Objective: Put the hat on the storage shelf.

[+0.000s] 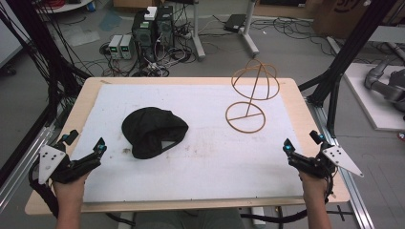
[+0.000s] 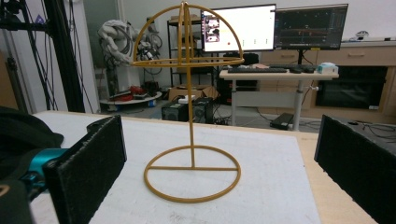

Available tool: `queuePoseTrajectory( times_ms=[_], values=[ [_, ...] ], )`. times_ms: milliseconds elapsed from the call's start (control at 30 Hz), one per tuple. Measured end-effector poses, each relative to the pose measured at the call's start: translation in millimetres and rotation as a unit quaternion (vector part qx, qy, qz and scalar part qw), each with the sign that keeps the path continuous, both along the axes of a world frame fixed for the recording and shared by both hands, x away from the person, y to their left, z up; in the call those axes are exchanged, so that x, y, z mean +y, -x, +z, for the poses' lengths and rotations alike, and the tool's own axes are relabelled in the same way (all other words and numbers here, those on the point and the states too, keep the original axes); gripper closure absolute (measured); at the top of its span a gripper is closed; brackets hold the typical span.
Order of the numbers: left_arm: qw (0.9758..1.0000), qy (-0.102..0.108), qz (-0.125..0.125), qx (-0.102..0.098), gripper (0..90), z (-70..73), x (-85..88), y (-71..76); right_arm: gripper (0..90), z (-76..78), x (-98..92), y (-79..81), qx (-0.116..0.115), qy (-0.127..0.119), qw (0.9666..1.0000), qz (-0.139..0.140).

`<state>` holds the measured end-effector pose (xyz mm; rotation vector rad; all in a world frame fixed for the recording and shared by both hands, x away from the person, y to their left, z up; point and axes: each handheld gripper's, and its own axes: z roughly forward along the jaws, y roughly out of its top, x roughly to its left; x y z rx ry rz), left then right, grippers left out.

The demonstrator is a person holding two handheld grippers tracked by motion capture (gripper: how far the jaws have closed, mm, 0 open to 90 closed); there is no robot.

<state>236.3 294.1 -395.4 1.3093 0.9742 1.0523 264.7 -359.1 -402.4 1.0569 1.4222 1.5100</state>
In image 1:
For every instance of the white table mat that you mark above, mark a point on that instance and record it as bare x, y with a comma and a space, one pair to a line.
197, 165

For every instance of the black computer tower green label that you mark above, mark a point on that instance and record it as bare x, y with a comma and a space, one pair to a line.
144, 36

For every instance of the brown cardboard box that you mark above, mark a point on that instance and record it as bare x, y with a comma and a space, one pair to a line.
344, 16

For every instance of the person's left hand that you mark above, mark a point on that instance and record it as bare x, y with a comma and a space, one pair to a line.
71, 186

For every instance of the person's right hand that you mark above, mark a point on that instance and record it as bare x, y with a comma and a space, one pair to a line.
313, 186

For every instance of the aluminium rail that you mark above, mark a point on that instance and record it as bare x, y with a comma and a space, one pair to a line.
353, 191
22, 171

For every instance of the white platform board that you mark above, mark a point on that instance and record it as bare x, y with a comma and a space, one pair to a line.
369, 105

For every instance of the white table leg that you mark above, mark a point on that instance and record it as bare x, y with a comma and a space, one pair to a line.
198, 35
250, 31

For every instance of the grey bench power supply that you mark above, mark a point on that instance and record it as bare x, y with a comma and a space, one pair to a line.
115, 47
127, 47

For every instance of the black cap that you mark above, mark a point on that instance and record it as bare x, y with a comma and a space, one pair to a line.
153, 132

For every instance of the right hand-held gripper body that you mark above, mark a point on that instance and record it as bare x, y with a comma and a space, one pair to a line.
321, 163

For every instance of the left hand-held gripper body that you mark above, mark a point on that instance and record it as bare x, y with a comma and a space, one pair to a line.
68, 167

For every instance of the person's grey trousers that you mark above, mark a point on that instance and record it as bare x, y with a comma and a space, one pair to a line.
191, 219

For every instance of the white round table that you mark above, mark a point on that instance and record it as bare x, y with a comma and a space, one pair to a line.
68, 5

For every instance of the black frame post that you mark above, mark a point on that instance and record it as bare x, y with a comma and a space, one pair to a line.
347, 51

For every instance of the flat black box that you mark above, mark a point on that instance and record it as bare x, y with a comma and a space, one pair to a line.
235, 23

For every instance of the white box on tower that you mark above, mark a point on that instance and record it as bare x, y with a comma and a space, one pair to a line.
151, 13

